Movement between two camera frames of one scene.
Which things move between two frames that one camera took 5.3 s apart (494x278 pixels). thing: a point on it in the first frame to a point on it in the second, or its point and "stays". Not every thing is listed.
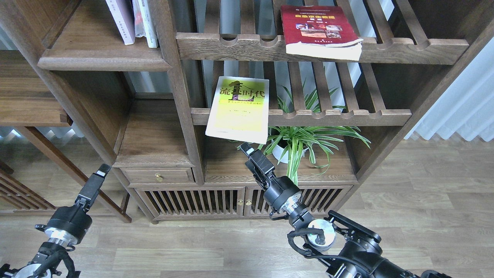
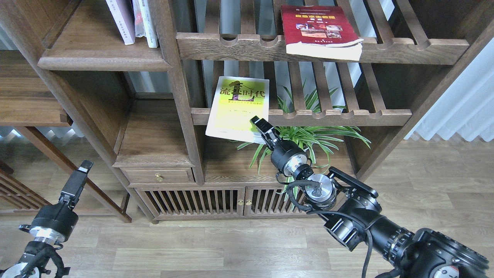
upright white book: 144,22 stays
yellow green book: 239,110 stays
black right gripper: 278,189 to 286,157
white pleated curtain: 467,107 stays
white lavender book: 122,13 stays
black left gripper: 73,219 to 54,222
